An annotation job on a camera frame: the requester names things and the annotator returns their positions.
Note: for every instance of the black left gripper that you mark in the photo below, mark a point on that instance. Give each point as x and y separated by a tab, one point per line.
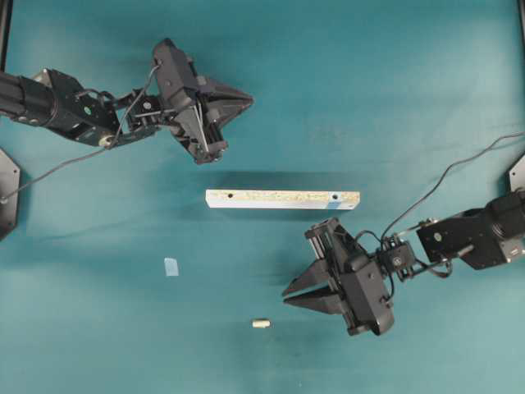
199	134

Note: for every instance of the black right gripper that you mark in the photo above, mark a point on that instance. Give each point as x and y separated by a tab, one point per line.
320	282

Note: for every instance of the short wooden dowel rod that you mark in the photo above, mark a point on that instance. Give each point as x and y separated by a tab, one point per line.
261	323

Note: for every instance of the particle board wooden plank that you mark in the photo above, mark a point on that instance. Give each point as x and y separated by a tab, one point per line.
283	199

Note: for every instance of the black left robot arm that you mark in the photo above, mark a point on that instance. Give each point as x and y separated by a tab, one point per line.
59	103

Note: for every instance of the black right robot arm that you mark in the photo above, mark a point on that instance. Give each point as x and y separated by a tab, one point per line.
481	237

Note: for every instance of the blue tape piece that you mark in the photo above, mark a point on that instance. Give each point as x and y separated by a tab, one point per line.
171	267

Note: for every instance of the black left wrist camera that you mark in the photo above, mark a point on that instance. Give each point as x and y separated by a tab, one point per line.
176	81

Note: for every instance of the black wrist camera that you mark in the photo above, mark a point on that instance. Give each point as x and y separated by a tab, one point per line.
369	305
176	81

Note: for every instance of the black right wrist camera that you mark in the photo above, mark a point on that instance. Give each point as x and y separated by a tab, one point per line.
369	305

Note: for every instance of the right grey base plate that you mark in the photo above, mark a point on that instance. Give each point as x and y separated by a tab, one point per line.
517	175

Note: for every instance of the black frame post left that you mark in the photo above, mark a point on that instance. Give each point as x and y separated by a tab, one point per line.
5	25

